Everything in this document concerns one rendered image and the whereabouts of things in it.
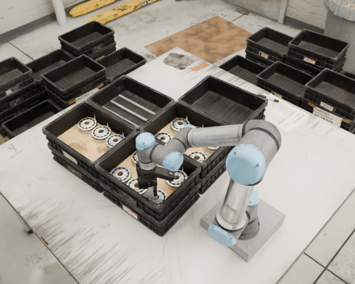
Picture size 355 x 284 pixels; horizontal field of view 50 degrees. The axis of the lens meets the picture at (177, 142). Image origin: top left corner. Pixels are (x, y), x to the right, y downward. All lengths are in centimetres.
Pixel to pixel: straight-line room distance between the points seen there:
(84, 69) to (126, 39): 141
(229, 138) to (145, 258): 69
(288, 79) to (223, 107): 116
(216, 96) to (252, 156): 117
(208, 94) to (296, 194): 77
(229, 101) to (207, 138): 85
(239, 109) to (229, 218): 91
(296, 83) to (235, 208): 200
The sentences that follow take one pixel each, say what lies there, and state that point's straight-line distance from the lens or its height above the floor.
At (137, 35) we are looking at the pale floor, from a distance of 461.
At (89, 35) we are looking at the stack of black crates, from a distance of 370.
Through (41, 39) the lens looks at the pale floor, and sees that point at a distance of 483.
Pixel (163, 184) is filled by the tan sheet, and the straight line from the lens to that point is 180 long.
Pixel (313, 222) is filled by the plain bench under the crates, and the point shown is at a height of 70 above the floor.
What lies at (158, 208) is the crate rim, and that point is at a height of 93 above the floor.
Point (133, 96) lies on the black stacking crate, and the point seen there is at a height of 83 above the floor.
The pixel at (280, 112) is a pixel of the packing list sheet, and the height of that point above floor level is 70.
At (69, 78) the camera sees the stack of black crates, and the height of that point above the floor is 49.
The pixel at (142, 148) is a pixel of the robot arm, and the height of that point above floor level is 118.
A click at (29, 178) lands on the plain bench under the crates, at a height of 70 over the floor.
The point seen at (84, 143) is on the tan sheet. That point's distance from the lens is 206.
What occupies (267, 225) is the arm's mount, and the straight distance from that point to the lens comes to 177.
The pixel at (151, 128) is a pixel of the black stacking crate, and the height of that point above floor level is 89.
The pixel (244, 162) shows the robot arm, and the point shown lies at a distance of 115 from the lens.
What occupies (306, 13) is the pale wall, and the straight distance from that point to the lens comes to 473.
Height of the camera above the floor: 223
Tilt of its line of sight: 45 degrees down
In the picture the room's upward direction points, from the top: 2 degrees counter-clockwise
